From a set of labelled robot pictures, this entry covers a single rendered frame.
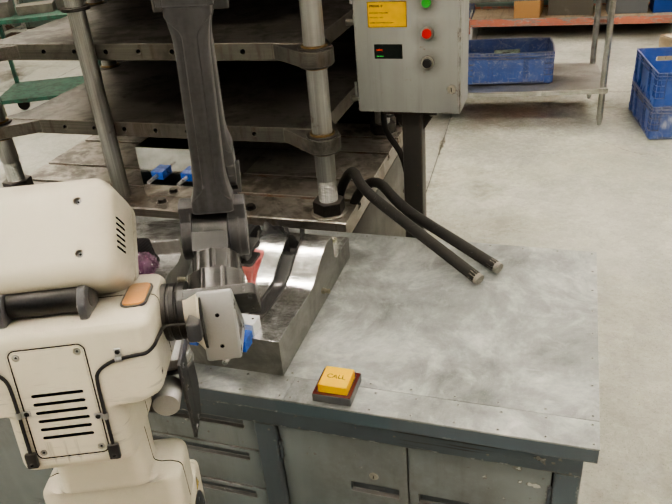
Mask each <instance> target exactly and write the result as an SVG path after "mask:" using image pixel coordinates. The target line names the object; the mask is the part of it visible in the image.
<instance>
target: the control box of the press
mask: <svg viewBox="0 0 672 504"><path fill-rule="evenodd" d="M349 4H352V5H353V21H354V36H355V52H356V68H357V81H355V82H354V85H355V97H358V99H359V111H374V112H381V125H382V128H383V132H384V134H385V136H386V137H387V139H388V140H389V142H390V143H391V145H392V146H393V147H394V149H395V151H396V152H397V154H398V156H399V158H400V161H401V164H402V168H403V172H404V188H403V193H404V194H405V202H407V203H408V204H409V205H410V206H412V207H413V208H415V209H416V210H417V211H419V212H420V213H422V214H424V215H425V216H427V211H426V144H425V127H426V126H427V124H428V123H429V121H430V120H431V119H432V117H433V116H434V115H437V113H452V114H460V113H461V111H462V108H463V106H464V104H465V102H466V99H467V97H468V49H469V0H349ZM391 114H394V116H395V117H396V119H397V120H398V121H399V123H400V124H401V126H402V131H403V151H402V149H401V147H400V146H399V144H398V143H397V141H396V140H395V139H394V137H393V136H392V134H391V132H390V130H389V128H388V124H387V115H391Z"/></svg>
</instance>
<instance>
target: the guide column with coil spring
mask: <svg viewBox="0 0 672 504"><path fill-rule="evenodd" d="M63 1H64V5H65V7H66V8H72V7H79V6H83V5H84V2H83V0H82V1H81V0H63ZM67 16H68V20H69V24H70V28H71V32H72V36H73V39H74V43H75V47H76V51H77V55H78V59H79V62H80V66H81V70H82V74H83V78H84V82H85V85H86V89H87V93H88V97H89V101H90V105H91V108H92V112H93V116H94V120H95V124H96V128H97V131H98V135H99V139H100V143H101V147H102V151H103V154H104V158H105V162H106V166H107V170H108V174H109V177H110V181H111V185H112V187H113V188H114V189H115V190H116V191H117V192H118V193H119V194H120V195H121V196H122V198H126V197H128V196H130V195H131V192H130V188H129V184H128V180H127V176H126V172H125V168H124V164H123V160H122V156H121V152H120V148H119V144H118V139H117V135H116V131H115V127H114V123H113V119H112V115H111V111H110V107H109V103H108V99H107V95H106V91H105V87H104V83H103V79H102V75H101V71H100V67H99V63H98V59H97V55H96V51H95V47H94V43H93V38H92V34H91V30H90V26H89V22H88V18H87V14H86V10H85V11H80V12H74V13H67Z"/></svg>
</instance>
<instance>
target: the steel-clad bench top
mask: <svg viewBox="0 0 672 504"><path fill-rule="evenodd" d="M305 234H316V235H328V236H341V237H348V238H349V251H350V257H349V259H348V261H347V263H346V264H345V266H344V268H343V270H342V272H341V273H340V275H339V277H338V279H337V281H336V282H335V284H334V286H333V288H332V290H331V292H330V294H329V295H328V297H327V299H326V300H325V302H324V304H323V306H322V308H321V309H320V311H319V313H318V315H317V317H316V318H315V320H314V322H313V324H312V326H311V327H310V329H309V331H308V333H307V335H306V336H305V338H304V340H303V342H302V344H301V345H300V347H299V349H298V351H297V353H296V354H295V356H294V358H293V360H292V362H291V363H290V365H289V367H288V369H287V371H286V372H285V374H284V376H281V375H274V374H268V373H261V372H254V371H247V370H240V369H233V368H226V367H220V366H213V365H206V364H199V363H194V365H195V369H196V374H197V378H198V383H199V388H201V389H208V390H214V391H220V392H227V393H233V394H239V395H246V396H252V397H258V398H265V399H271V400H277V401H284V402H290V403H296V404H303V405H309V406H315V407H322V408H328V409H334V410H341V411H347V412H353V413H360V414H366V415H372V416H379V417H385V418H391V419H398V420H404V421H410V422H417V423H423V424H430V425H436V426H442V427H449V428H455V429H461V430H468V431H474V432H480V433H487V434H493V435H499V436H506V437H512V438H518V439H525V440H531V441H537V442H544V443H550V444H556V445H563V446H569V447H575V448H582V449H588V450H594V451H600V414H599V357H598V300H597V252H589V251H576V250H564V249H551V248H538V247H526V246H513V245H500V244H488V243H475V242H469V243H470V244H472V245H474V246H475V247H477V248H478V249H480V250H482V251H483V252H485V253H486V254H488V255H490V256H491V257H493V258H495V259H496V260H498V261H499V262H501V263H502V264H503V268H502V270H501V271H500V272H499V273H497V274H496V273H494V272H493V271H491V270H489V269H488V268H486V267H485V266H483V265H482V264H480V263H478V262H477V261H475V260H474V259H472V258H471V257H469V256H467V255H466V254H464V253H463V252H461V251H460V250H458V249H456V248H455V247H453V246H452V245H450V244H449V243H447V242H445V241H444V240H438V241H439V242H441V243H442V244H443V245H445V246H446V247H447V248H449V249H450V250H451V251H453V252H454V253H455V254H456V255H458V256H459V257H460V258H462V259H463V260H464V261H466V262H467V263H468V264H470V265H471V266H472V267H473V268H475V269H476V270H477V271H479V272H480V273H481V274H482V275H484V279H483V281H482V282H481V283H480V284H478V285H476V284H474V283H473V282H472V281H470V280H469V279H468V278H467V277H465V276H464V275H463V274H461V273H460V272H459V271H458V270H456V269H455V268H454V267H453V266H451V265H450V264H449V263H447V262H446V261H445V260H444V259H442V258H441V257H440V256H438V255H437V254H436V253H435V252H433V251H432V250H431V249H429V248H428V247H427V246H426V245H424V244H423V243H422V242H420V241H419V240H418V239H417V238H412V237H399V236H386V235H374V234H361V233H348V232H336V231H323V230H310V229H305ZM326 366H331V367H339V368H346V369H353V370H354V371H355V373H361V380H362V381H361V383H360V386H359V388H358V391H357V393H356V395H355V398H354V400H353V403H352V405H351V407H350V406H343V405H337V404H330V403H324V402H317V401H313V398H312V393H313V391H314V388H315V386H316V384H317V382H318V380H319V378H320V376H321V374H322V372H323V370H324V368H326Z"/></svg>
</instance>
